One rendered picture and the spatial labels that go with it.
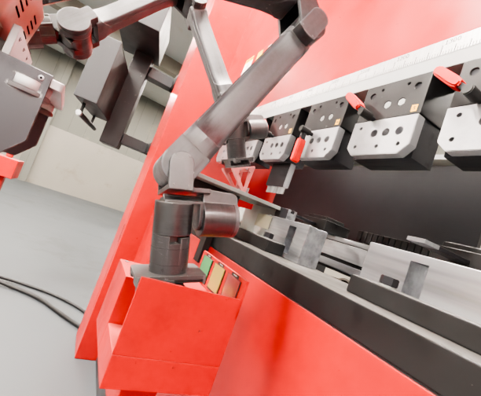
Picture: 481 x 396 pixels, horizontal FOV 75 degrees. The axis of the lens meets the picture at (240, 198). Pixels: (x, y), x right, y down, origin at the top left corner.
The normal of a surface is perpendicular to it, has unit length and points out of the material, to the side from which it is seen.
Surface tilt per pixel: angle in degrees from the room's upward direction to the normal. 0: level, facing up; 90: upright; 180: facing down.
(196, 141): 78
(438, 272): 90
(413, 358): 90
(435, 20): 90
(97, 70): 90
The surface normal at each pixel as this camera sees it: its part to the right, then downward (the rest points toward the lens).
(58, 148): 0.50, 0.11
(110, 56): 0.26, 0.02
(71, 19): 0.36, -0.31
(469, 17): -0.83, -0.34
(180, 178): 0.43, -0.11
